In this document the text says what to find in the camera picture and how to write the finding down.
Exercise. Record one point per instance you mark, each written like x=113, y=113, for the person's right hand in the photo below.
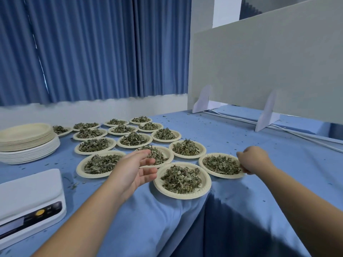
x=254, y=159

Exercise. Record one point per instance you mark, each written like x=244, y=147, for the person's left hand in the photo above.
x=125, y=177

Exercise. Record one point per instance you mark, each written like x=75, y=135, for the person's left thumb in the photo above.
x=142, y=157

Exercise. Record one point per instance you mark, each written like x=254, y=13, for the person's right fingers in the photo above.
x=243, y=162

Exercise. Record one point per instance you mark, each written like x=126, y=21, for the single paper plate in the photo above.
x=214, y=174

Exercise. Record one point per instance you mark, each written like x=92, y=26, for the person's right forearm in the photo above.
x=302, y=208

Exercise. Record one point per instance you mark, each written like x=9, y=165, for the person's left forearm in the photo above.
x=85, y=224

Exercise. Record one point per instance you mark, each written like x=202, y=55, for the dried green leaf heap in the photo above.
x=221, y=164

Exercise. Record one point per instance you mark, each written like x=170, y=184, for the white board stand foot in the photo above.
x=266, y=117
x=202, y=103

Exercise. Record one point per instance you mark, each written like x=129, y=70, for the group of leaf-filled plates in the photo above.
x=182, y=194

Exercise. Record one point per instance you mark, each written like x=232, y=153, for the blue tablecloth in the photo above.
x=268, y=211

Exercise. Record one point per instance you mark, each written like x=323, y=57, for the grey partition board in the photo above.
x=268, y=64

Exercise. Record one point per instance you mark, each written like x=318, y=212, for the stack of empty paper plates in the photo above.
x=26, y=143

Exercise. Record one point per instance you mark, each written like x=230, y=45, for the blue pleated curtain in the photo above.
x=93, y=48

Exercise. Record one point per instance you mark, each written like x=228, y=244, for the white digital scale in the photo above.
x=26, y=195

